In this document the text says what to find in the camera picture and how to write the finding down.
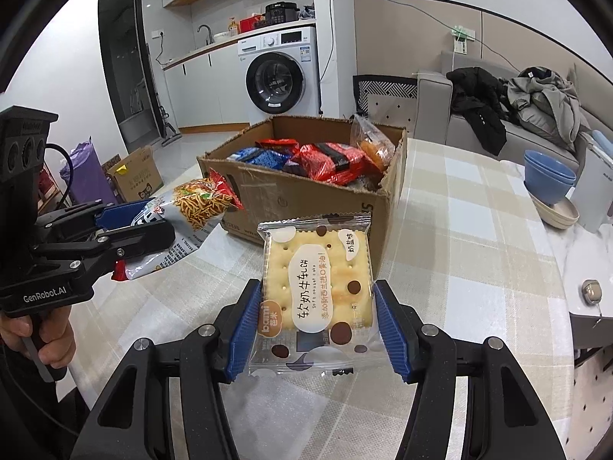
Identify black patterned chair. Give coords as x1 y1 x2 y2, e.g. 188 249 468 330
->
352 75 418 129

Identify beige plate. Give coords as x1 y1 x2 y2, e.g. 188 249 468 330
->
530 195 580 230

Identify grey jacket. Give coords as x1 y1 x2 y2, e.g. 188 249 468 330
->
506 67 589 152

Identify SF Express cardboard box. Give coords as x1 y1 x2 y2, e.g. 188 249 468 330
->
197 115 413 274

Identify white red noodle snack bag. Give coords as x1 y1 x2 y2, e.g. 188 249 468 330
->
112 169 243 281

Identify red black noodle packet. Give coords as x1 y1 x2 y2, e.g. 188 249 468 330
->
291 142 384 186

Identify black rice cooker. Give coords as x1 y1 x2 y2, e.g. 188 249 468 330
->
264 1 300 26

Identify white kitchen cabinets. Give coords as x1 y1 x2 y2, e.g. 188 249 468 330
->
164 44 248 128

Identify dark door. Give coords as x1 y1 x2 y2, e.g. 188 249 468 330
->
98 0 164 153

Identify blue bowls stack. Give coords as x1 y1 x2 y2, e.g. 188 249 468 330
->
524 149 577 207

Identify black cable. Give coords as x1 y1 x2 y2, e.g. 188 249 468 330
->
44 142 76 207

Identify person's left hand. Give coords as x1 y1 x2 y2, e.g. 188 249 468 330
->
1 306 76 369

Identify white washing machine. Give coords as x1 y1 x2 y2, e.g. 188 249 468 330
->
238 25 321 125

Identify clear cracker packet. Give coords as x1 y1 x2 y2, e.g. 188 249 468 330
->
248 213 387 375

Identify black jacket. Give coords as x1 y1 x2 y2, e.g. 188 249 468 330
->
446 67 507 156

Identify tape roll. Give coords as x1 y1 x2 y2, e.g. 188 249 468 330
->
581 279 603 305

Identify small cardboard box on floor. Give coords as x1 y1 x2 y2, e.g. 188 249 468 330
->
102 145 163 204

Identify white side table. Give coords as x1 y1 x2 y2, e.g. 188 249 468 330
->
500 160 613 346

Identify white electric kettle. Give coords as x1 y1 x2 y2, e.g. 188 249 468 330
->
570 132 612 234

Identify grey sofa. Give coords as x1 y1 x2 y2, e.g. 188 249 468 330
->
415 52 612 171

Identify orange biscuit packet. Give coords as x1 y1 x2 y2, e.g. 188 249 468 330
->
350 114 396 173

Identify purple bag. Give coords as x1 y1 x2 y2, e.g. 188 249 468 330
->
60 139 116 204

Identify blue cookie packet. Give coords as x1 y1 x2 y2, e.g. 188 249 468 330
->
228 146 291 170

